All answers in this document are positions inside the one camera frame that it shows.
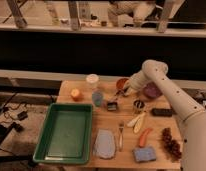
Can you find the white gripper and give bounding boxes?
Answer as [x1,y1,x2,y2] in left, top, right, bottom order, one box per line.
[112,71,145,101]

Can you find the small black brush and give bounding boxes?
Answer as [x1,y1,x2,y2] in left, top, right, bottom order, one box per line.
[106,101,118,111]

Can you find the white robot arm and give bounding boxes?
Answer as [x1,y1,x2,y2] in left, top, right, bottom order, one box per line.
[123,60,206,171]

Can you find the orange bowl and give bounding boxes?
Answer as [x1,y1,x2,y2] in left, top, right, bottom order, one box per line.
[116,78,128,90]

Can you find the blue cup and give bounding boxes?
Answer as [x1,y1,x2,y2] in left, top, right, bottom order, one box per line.
[92,91,103,107]

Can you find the clear cup with white lid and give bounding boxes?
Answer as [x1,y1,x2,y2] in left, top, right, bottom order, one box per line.
[86,74,99,89]

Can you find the metal fork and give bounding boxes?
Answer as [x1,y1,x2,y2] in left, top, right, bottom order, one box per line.
[119,121,124,152]

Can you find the black rectangular block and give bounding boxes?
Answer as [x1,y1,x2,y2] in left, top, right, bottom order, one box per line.
[151,108,172,117]

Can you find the orange fruit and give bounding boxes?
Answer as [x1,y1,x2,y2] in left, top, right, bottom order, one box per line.
[70,89,82,101]

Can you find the orange carrot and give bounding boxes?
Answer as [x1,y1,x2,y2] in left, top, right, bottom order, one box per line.
[139,128,153,148]

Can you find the grey-blue cloth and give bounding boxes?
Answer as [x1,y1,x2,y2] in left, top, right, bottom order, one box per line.
[93,129,116,159]

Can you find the blue sponge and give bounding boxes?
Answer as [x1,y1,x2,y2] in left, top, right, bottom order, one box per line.
[133,146,156,163]

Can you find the bunch of dark grapes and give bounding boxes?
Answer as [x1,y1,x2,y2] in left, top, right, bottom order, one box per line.
[162,128,182,161]

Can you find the green plastic tray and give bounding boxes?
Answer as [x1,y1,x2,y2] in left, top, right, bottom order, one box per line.
[33,103,93,165]

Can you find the black cables on floor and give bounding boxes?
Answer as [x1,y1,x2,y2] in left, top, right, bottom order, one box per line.
[0,93,59,151]

